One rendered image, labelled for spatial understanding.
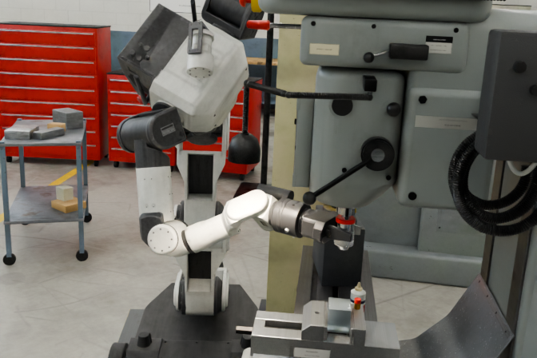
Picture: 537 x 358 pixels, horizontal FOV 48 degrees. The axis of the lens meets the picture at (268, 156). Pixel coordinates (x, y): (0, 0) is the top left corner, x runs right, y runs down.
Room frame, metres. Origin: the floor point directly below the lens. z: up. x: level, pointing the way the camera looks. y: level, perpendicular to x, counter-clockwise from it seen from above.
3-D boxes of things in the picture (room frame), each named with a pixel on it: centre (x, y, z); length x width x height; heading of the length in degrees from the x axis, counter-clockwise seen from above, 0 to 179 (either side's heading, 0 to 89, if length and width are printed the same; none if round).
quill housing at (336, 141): (1.35, -0.19, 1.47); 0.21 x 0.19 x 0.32; 175
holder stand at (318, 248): (1.79, -0.23, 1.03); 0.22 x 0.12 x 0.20; 4
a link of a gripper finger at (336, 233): (1.33, -0.17, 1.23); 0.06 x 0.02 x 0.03; 60
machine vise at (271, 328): (1.31, -0.15, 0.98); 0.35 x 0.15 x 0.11; 85
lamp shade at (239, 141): (1.31, 0.05, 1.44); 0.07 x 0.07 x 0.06
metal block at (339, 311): (1.31, -0.18, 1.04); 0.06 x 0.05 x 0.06; 175
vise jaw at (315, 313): (1.32, -0.13, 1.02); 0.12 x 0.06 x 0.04; 175
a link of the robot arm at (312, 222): (1.40, -0.11, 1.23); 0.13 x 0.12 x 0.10; 150
